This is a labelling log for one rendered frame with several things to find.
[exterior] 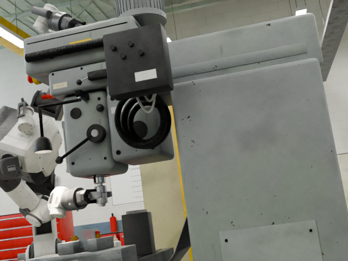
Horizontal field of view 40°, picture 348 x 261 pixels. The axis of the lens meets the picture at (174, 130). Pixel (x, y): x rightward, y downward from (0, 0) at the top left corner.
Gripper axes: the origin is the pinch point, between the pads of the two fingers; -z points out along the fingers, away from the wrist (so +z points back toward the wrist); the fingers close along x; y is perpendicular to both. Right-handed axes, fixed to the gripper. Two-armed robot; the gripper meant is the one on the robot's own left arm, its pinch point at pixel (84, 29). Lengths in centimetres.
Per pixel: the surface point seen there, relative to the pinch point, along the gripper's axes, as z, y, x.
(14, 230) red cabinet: 332, -276, -346
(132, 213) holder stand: -32, -71, -32
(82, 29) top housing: -9.5, -1.2, 11.3
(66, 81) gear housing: -11.2, -21.9, 13.0
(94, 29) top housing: -14.3, 0.2, 10.0
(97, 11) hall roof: 655, 109, -728
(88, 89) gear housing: -20.2, -22.1, 9.7
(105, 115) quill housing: -29.8, -29.3, 6.7
